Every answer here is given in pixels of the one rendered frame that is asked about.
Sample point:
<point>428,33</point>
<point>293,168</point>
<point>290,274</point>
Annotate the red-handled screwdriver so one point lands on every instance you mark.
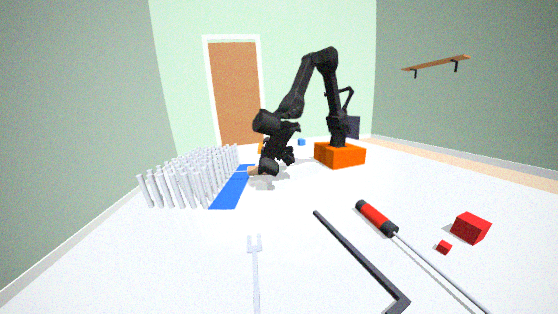
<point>390,230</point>

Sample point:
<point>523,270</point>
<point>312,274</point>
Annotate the blue tape strip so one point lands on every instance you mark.
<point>230,194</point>

